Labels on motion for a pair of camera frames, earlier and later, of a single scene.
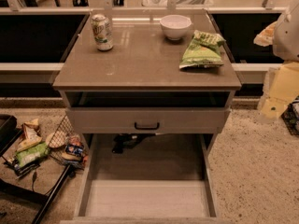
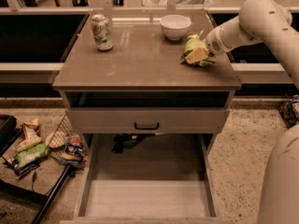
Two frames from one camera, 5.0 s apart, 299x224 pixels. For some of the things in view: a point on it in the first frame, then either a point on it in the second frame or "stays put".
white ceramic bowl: (175, 26) stays put
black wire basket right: (291, 117) stays put
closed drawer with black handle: (148, 120) stays put
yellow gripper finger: (280, 88) to (196, 55)
